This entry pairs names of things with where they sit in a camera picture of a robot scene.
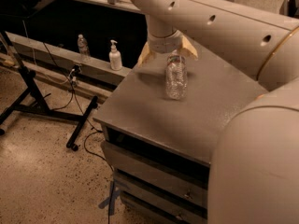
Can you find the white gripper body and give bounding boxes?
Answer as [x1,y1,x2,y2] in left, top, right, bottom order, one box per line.
[148,30,182,53]

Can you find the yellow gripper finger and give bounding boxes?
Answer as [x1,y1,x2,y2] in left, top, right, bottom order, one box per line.
[180,35,198,60]
[137,42,155,67]

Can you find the clear plastic water bottle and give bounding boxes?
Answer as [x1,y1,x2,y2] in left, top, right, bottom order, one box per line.
[165,50,188,100]

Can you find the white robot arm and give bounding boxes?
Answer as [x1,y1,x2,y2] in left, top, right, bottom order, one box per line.
[131,0,299,224]

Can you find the small water bottle on ledge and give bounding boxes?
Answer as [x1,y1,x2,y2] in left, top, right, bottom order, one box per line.
[78,34,90,62]

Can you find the white pump soap dispenser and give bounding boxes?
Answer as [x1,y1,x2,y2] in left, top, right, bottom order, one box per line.
[109,40,122,71]

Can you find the grey metal ledge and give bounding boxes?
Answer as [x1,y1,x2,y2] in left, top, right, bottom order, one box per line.
[7,33,131,86]

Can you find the black wheeled stand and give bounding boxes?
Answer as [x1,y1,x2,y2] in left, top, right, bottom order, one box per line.
[0,0,99,152]

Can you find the grey drawer cabinet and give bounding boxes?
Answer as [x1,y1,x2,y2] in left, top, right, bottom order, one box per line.
[102,125,209,224]

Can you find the black floor cable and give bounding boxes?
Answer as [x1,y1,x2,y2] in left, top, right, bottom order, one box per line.
[41,40,117,224]

